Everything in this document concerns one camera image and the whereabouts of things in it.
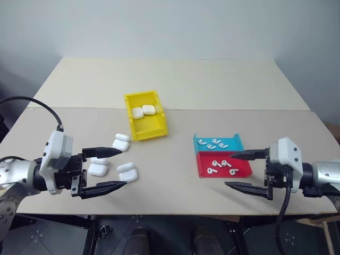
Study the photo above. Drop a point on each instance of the yellow plastic bin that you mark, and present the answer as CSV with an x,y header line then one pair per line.
x,y
148,127

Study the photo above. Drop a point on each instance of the black metal table frame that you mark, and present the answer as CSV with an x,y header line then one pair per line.
x,y
89,236

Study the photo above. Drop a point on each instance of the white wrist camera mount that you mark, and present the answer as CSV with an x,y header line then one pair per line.
x,y
285,151
57,142

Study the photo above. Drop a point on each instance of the blue plastic tray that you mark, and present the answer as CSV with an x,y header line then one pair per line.
x,y
233,143

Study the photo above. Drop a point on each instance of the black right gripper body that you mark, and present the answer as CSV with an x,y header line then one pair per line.
x,y
276,175

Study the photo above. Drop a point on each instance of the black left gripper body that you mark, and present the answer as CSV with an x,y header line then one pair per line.
x,y
75,163

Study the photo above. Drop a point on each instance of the white wireless earbud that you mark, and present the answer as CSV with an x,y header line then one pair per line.
x,y
223,145
214,163
233,171
210,147
210,171
215,140
225,163
201,141

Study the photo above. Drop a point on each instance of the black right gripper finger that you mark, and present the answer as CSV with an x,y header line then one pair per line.
x,y
249,155
252,190

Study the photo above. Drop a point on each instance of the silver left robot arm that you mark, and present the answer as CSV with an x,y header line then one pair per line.
x,y
16,170

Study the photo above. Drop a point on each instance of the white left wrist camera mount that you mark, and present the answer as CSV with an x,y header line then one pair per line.
x,y
57,142

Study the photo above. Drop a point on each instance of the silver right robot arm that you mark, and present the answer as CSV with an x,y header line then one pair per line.
x,y
324,172

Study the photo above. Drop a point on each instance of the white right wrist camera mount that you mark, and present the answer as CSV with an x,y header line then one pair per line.
x,y
285,151

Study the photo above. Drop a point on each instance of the dark rounded shape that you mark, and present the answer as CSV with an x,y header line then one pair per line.
x,y
139,241
202,241

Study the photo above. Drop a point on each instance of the red plastic tray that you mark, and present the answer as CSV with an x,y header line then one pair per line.
x,y
244,170

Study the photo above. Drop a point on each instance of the wooden frame piece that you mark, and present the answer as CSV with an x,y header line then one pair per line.
x,y
328,225

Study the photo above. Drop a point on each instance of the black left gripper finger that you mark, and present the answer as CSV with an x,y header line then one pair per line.
x,y
103,152
103,188

